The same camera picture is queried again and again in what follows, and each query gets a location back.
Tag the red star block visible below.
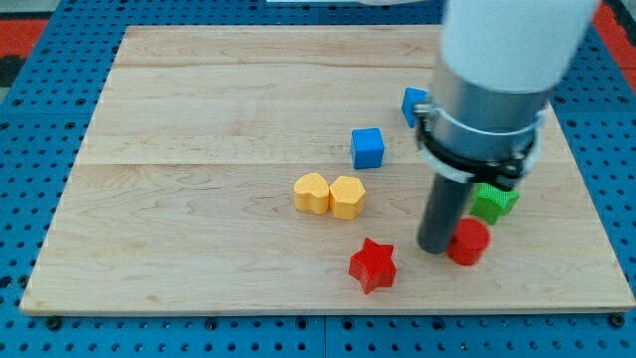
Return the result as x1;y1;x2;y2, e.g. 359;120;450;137
349;237;398;294

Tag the blue block behind arm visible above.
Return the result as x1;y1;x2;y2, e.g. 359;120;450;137
401;88;427;128

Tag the blue cube block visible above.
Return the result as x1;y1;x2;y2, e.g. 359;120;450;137
350;127;385;170

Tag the yellow hexagon block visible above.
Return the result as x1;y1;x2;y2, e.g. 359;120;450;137
329;176;366;220

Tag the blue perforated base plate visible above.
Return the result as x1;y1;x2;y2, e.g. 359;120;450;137
1;0;635;357

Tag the green star block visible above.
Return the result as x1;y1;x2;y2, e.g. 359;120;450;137
469;183;521;225

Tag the red cylinder block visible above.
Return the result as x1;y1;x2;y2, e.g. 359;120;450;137
446;218;491;266

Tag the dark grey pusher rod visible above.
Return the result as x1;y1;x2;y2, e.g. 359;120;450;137
418;174;473;255

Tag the light wooden board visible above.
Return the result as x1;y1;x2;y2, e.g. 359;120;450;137
20;26;635;316

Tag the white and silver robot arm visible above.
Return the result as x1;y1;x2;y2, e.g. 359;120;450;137
416;0;598;191

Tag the yellow heart block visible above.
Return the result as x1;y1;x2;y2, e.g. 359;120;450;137
293;173;330;215

